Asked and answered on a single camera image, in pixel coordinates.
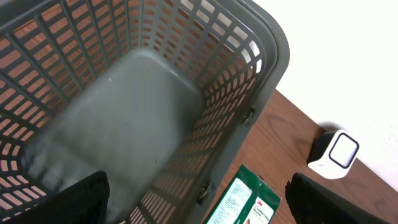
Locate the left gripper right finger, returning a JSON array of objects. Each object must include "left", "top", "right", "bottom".
[{"left": 285, "top": 172, "right": 386, "bottom": 224}]

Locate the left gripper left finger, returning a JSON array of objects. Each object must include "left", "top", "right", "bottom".
[{"left": 6, "top": 170, "right": 110, "bottom": 224}]

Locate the green 3M gloves pack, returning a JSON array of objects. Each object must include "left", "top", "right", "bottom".
[{"left": 204, "top": 165, "right": 280, "bottom": 224}]

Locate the white barcode scanner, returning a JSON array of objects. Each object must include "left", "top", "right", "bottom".
[{"left": 307, "top": 129, "right": 359, "bottom": 180}]

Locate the grey plastic mesh basket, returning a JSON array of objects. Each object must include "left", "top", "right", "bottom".
[{"left": 1, "top": 0, "right": 290, "bottom": 223}]

